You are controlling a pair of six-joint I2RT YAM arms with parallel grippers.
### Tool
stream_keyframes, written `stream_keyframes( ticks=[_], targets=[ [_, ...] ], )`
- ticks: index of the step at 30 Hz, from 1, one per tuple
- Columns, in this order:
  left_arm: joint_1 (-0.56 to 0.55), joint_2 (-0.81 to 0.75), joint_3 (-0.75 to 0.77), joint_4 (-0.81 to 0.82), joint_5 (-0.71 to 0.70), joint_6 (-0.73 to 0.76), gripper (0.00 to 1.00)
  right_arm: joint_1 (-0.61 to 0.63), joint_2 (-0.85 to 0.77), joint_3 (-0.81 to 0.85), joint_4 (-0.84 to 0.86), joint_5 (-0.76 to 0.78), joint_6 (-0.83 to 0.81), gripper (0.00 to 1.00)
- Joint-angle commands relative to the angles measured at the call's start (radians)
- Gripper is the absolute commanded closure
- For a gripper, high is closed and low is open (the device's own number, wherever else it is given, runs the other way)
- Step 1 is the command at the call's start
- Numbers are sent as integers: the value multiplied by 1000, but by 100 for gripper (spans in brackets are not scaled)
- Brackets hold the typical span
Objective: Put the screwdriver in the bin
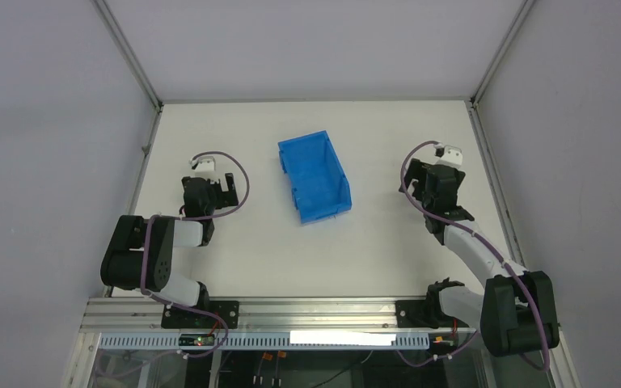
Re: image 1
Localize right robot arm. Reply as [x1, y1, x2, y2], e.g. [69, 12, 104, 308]
[399, 158, 560, 358]

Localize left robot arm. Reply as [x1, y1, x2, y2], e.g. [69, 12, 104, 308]
[100, 173, 239, 310]

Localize blue plastic bin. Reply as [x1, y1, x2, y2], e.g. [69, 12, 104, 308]
[277, 131, 353, 225]

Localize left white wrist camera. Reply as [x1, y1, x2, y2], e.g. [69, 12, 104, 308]
[190, 155, 217, 180]

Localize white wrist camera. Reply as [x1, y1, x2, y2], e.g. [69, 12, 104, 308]
[435, 144, 463, 168]
[190, 155, 217, 180]

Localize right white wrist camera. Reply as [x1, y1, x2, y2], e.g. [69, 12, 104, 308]
[435, 144, 463, 168]

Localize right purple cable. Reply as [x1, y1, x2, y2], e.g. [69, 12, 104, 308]
[399, 140, 552, 373]

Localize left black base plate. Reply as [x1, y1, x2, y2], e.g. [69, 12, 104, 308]
[160, 300, 240, 329]

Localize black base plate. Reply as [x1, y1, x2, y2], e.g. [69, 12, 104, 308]
[160, 300, 240, 329]
[394, 298, 469, 329]

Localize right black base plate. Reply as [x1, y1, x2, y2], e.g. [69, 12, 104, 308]
[394, 298, 469, 329]

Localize slotted grey cable duct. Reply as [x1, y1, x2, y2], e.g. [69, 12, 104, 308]
[99, 330, 430, 351]

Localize aluminium front rail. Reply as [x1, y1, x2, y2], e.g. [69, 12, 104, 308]
[78, 296, 558, 334]

